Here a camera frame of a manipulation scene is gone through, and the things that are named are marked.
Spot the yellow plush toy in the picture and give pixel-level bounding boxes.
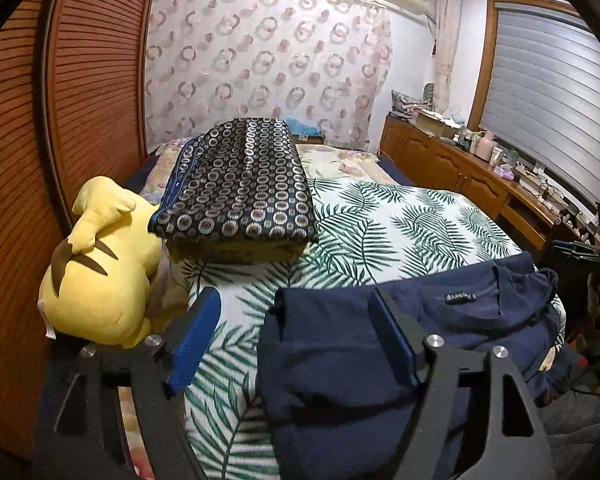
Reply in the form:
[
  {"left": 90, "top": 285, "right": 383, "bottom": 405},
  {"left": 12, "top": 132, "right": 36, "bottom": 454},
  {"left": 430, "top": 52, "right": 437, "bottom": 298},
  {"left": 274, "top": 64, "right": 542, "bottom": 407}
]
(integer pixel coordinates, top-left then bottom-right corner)
[{"left": 39, "top": 176, "right": 163, "bottom": 347}]

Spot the floral quilt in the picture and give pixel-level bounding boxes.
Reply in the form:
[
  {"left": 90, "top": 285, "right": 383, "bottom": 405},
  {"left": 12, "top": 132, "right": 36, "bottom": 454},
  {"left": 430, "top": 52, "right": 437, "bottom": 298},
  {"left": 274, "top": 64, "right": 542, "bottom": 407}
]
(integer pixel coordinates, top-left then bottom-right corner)
[{"left": 140, "top": 141, "right": 381, "bottom": 206}]

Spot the person's grey clothing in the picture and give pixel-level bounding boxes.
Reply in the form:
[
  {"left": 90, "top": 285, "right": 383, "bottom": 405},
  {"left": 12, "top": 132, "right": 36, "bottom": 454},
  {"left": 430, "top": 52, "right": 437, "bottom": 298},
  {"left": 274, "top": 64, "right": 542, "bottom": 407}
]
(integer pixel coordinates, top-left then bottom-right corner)
[{"left": 535, "top": 390, "right": 600, "bottom": 466}]

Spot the pink bottle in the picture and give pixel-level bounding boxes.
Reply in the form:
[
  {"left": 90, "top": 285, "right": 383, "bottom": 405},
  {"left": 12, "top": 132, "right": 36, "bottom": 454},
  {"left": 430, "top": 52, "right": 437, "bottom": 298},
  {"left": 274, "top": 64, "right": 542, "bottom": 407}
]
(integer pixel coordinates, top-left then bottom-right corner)
[{"left": 475, "top": 130, "right": 496, "bottom": 161}]

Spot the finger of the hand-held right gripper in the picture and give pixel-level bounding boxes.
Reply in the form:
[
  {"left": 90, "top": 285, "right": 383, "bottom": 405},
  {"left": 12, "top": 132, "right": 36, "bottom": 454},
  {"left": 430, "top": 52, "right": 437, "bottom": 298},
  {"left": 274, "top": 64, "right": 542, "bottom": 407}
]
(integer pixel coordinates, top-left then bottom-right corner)
[{"left": 550, "top": 239, "right": 600, "bottom": 272}]

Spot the cardboard box with blue cloth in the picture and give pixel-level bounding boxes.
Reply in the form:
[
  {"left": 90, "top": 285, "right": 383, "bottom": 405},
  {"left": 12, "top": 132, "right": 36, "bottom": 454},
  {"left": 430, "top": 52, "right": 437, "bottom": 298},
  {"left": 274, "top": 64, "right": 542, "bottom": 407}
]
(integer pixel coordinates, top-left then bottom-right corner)
[{"left": 285, "top": 115, "right": 326, "bottom": 143}]

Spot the white power strip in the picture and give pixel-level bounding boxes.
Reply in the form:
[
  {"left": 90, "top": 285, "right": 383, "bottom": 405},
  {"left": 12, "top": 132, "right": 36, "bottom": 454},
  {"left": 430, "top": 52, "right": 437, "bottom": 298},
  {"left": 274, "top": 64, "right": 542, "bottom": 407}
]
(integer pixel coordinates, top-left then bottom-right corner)
[{"left": 517, "top": 170, "right": 566, "bottom": 201}]

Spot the folded dark circle-pattern blanket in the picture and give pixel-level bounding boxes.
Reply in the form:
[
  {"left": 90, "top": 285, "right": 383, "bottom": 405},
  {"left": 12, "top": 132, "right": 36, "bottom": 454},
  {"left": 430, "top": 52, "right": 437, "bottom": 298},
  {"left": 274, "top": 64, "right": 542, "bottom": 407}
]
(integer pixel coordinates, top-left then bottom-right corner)
[{"left": 147, "top": 117, "right": 318, "bottom": 263}]

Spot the sheer circle-pattern curtain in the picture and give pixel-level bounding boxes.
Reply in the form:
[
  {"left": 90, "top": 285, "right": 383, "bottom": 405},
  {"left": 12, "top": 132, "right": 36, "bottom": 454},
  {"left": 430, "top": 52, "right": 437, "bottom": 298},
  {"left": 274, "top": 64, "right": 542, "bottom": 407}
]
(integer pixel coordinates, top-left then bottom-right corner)
[{"left": 145, "top": 0, "right": 393, "bottom": 153}]

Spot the navy printed t-shirt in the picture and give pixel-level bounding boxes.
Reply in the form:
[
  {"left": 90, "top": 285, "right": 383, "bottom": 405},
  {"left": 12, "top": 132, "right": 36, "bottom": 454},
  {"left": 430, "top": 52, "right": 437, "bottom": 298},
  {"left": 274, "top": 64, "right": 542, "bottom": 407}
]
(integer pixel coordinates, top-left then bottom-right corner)
[{"left": 256, "top": 251, "right": 583, "bottom": 480}]

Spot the beige window curtain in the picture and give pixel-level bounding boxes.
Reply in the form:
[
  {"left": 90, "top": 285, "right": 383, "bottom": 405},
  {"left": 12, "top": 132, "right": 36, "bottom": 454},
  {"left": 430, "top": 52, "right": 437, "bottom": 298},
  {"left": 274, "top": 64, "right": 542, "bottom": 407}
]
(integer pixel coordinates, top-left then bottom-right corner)
[{"left": 432, "top": 0, "right": 456, "bottom": 111}]

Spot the grey window blind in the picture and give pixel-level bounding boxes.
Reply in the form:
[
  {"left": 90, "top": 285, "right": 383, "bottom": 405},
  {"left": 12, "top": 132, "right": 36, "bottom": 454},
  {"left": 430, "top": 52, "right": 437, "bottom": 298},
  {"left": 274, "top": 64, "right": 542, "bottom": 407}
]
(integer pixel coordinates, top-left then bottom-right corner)
[{"left": 480, "top": 2, "right": 600, "bottom": 206}]

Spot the open cardboard box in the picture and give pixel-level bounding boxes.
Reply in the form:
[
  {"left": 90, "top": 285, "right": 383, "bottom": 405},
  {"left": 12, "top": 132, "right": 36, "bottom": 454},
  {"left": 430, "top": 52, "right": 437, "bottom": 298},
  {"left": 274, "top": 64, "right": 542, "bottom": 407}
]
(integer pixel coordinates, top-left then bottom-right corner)
[{"left": 415, "top": 110, "right": 461, "bottom": 138}]

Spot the green leaf-print blanket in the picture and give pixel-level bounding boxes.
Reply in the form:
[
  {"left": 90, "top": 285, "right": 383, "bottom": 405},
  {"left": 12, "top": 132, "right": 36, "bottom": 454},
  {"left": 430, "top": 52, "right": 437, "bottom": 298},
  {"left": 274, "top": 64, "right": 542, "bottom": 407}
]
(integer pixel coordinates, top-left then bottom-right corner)
[{"left": 172, "top": 177, "right": 566, "bottom": 480}]

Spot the patterned cloth bundle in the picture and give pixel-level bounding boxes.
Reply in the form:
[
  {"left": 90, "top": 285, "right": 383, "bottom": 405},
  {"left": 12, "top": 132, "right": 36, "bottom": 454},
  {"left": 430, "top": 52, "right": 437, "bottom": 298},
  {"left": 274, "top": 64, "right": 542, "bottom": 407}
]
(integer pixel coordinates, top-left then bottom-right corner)
[{"left": 391, "top": 89, "right": 433, "bottom": 121}]

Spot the long wooden cabinet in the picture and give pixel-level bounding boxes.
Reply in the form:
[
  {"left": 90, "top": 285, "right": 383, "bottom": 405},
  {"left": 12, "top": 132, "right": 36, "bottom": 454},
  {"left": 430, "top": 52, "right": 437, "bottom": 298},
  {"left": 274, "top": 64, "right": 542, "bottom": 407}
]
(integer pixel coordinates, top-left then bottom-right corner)
[{"left": 379, "top": 115, "right": 586, "bottom": 261}]

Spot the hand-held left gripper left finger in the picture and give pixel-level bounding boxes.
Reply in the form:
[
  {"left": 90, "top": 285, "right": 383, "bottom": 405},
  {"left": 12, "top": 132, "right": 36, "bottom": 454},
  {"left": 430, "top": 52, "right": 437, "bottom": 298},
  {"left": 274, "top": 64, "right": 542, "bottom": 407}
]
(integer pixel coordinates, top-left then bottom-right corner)
[{"left": 32, "top": 286, "right": 223, "bottom": 480}]

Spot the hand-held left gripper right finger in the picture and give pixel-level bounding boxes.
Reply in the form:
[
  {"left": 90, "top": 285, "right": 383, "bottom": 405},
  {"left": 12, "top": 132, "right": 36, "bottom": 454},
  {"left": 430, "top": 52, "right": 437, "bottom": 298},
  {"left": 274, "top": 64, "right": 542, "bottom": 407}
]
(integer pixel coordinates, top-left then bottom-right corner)
[{"left": 370, "top": 286, "right": 556, "bottom": 480}]

